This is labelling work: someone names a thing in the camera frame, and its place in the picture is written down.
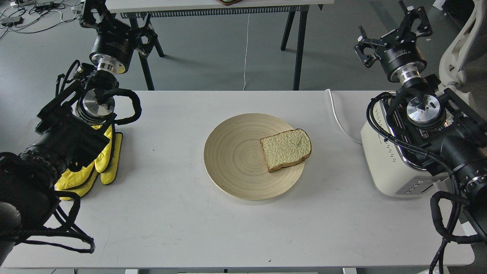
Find cream white toaster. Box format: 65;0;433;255
361;121;448;198

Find white office chair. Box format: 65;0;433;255
439;0;486;90

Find white hanging cable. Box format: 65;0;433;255
243;14;250;91

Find white toaster power cable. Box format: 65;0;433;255
324;89;362;145

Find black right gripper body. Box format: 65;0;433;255
376;32;427;83

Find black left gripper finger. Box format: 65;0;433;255
79;0;111;29
137;15;158;57

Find cables and adapters on floor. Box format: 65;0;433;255
0;0;85;38

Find yellow oven glove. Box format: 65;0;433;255
54;124;123;198

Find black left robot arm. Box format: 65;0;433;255
1;0;164;261

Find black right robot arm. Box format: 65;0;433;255
354;0;487;274

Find brown object on background table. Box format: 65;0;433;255
217;0;242;6

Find background table with black legs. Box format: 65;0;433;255
106;0;334;91

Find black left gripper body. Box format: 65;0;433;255
90;19;138;75

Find round bamboo plate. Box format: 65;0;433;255
204;113;304;201

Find slice of bread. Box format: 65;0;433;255
259;129;312;173

